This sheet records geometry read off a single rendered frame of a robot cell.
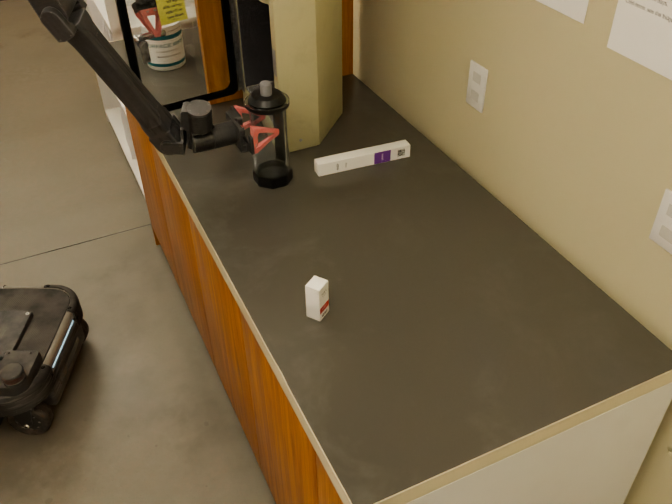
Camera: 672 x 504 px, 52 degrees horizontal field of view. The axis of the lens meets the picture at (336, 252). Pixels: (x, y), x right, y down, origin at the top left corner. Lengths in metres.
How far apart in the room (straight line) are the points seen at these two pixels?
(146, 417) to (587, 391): 1.60
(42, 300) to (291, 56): 1.37
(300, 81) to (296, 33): 0.13
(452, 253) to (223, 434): 1.16
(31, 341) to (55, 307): 0.17
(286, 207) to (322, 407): 0.62
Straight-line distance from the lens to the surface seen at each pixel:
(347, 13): 2.28
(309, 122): 1.91
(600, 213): 1.55
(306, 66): 1.84
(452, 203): 1.74
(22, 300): 2.73
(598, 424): 1.41
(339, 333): 1.38
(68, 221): 3.49
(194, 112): 1.62
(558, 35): 1.55
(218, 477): 2.33
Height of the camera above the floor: 1.93
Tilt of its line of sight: 39 degrees down
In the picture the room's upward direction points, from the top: 1 degrees counter-clockwise
